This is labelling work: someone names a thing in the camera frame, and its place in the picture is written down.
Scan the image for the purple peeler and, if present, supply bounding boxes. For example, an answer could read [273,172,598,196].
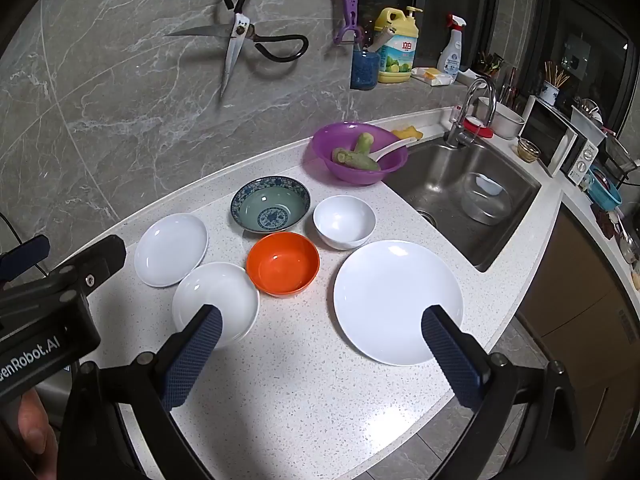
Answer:
[327,0,363,46]

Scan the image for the white microwave oven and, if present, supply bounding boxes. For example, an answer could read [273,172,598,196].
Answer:
[520,95,601,186]

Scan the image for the wooden cabinet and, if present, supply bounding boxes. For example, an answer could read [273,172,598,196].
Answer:
[515,205,640,480]

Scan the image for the orange bowl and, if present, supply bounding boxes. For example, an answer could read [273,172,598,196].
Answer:
[246,232,321,297]

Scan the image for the large white plate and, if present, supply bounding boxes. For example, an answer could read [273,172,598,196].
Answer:
[333,240,464,367]

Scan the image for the white spoon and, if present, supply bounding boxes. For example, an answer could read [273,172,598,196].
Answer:
[372,137,412,163]

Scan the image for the person's left hand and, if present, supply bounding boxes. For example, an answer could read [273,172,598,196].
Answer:
[15,390,60,480]

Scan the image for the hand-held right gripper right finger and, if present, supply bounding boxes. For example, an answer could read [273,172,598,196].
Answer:
[421,305,586,480]

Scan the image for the blue patterned bowl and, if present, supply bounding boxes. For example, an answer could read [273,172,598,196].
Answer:
[230,176,311,235]

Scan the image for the blue plastic basin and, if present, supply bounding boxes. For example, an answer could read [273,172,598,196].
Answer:
[587,170,623,211]

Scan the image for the bundle of chopsticks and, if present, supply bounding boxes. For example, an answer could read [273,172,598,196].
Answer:
[542,60,571,88]

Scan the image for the blue utensil cup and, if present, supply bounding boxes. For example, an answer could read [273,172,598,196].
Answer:
[350,49,381,91]

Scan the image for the white bowl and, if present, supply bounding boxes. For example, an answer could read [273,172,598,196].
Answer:
[313,195,377,251]

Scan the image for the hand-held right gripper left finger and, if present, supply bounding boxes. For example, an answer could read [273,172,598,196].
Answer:
[57,304,223,480]

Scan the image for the black handled kitchen scissors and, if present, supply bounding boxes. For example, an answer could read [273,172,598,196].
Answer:
[165,0,308,101]

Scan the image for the purple plastic bowl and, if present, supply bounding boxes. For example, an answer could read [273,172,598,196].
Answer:
[306,122,409,186]

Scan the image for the chrome faucet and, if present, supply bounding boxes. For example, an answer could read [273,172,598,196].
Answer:
[445,77,497,150]

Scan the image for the small white plate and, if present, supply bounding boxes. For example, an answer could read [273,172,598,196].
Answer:
[134,213,209,288]
[172,262,260,351]

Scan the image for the small amber glass bowl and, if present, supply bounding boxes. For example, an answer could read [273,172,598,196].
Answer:
[516,137,543,163]

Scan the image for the stainless steel sink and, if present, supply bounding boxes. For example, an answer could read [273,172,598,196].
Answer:
[382,135,543,273]

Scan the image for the grey handled utensil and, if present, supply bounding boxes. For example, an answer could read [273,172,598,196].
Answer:
[367,27,398,53]

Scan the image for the clear glass bowl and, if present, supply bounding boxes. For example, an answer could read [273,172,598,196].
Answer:
[461,172,512,226]

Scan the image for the metal pot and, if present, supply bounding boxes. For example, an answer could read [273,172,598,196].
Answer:
[477,96,526,141]

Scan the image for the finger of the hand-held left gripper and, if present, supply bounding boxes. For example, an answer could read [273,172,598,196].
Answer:
[45,234,127,307]
[0,234,52,277]

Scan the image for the yellow white sponge packet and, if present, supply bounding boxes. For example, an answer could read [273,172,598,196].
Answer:
[411,66,453,87]

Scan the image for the dark window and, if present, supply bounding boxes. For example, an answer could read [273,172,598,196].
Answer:
[360,0,631,126]

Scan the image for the yellow detergent bottle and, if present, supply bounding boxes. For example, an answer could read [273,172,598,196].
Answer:
[375,6,425,84]

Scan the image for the red silicone holder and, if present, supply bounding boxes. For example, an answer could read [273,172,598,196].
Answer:
[462,116,495,140]

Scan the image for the white spray bottle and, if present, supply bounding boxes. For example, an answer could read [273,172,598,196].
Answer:
[436,13,467,81]

